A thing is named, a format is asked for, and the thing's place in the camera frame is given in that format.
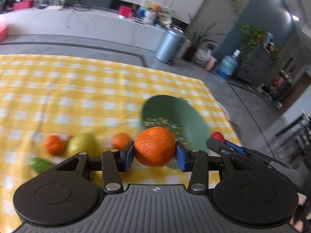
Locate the small red fruit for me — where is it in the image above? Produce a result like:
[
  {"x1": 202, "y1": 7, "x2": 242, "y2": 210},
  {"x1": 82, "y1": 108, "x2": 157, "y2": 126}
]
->
[{"x1": 210, "y1": 131, "x2": 225, "y2": 143}]

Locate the yellow green pear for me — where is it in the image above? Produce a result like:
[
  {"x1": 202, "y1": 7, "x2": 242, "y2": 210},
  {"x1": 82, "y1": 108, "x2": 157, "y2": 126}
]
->
[{"x1": 66, "y1": 133, "x2": 100, "y2": 157}]

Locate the green ceramic bowl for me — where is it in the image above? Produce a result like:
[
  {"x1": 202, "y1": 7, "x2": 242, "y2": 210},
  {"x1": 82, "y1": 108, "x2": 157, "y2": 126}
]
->
[{"x1": 139, "y1": 95, "x2": 210, "y2": 169}]

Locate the large orange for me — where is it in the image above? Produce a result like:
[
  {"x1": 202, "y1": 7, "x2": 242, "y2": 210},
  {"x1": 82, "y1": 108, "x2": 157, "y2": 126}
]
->
[{"x1": 134, "y1": 127, "x2": 176, "y2": 167}]

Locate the green cucumber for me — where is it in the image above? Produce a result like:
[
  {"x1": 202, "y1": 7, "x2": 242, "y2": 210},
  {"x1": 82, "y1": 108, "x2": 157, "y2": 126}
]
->
[{"x1": 30, "y1": 157, "x2": 55, "y2": 174}]

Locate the small orange middle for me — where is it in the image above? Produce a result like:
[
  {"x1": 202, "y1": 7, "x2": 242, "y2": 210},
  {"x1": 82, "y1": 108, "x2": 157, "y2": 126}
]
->
[{"x1": 111, "y1": 133, "x2": 131, "y2": 150}]

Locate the small orange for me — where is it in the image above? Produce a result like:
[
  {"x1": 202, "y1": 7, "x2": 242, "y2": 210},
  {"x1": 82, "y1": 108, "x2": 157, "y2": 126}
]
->
[
  {"x1": 111, "y1": 133, "x2": 131, "y2": 150},
  {"x1": 44, "y1": 135, "x2": 66, "y2": 156}
]

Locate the small orange left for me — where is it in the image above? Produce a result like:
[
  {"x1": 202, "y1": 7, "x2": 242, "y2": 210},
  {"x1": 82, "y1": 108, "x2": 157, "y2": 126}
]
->
[{"x1": 44, "y1": 135, "x2": 66, "y2": 156}]

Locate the blue water jug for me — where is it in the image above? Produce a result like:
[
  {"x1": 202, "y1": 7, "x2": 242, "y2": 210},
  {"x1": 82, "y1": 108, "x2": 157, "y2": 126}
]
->
[{"x1": 216, "y1": 50, "x2": 240, "y2": 79}]

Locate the yellow white checkered tablecloth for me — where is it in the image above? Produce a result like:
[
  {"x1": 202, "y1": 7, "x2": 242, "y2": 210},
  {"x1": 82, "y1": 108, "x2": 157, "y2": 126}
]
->
[{"x1": 1, "y1": 54, "x2": 239, "y2": 232}]

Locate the pink stool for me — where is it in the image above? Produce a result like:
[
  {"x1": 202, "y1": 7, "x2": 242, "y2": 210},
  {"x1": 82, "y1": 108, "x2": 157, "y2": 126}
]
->
[{"x1": 205, "y1": 56, "x2": 217, "y2": 71}]

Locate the dark grey cabinet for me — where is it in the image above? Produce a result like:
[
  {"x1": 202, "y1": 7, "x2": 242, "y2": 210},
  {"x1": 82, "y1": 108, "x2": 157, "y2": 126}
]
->
[{"x1": 233, "y1": 44, "x2": 274, "y2": 88}]

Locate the white plastic bag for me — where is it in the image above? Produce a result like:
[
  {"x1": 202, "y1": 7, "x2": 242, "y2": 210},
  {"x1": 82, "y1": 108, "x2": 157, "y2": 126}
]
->
[{"x1": 193, "y1": 49, "x2": 211, "y2": 66}]

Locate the grey metal trash bin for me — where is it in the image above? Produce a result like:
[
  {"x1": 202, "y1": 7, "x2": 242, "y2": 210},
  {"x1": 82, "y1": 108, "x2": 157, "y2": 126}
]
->
[{"x1": 155, "y1": 27, "x2": 186, "y2": 65}]

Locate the trailing green pothos plant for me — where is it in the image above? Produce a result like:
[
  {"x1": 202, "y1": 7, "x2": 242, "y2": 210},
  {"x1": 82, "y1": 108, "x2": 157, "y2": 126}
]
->
[{"x1": 238, "y1": 24, "x2": 268, "y2": 62}]

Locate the potted long-leaf plant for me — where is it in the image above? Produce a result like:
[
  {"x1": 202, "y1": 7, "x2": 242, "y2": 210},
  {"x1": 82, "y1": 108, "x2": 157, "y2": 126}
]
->
[{"x1": 182, "y1": 14, "x2": 225, "y2": 62}]

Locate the red box on console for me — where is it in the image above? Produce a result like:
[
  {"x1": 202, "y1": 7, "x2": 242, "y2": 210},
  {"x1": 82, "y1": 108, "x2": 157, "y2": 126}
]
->
[{"x1": 118, "y1": 5, "x2": 132, "y2": 18}]

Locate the white marble tv console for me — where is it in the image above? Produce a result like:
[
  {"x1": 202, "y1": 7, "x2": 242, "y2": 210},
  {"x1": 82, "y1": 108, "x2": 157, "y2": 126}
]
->
[{"x1": 1, "y1": 9, "x2": 166, "y2": 52}]

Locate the teddy bear decoration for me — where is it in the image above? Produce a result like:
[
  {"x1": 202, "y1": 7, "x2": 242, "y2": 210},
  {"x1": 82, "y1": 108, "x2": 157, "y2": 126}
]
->
[{"x1": 147, "y1": 2, "x2": 164, "y2": 15}]

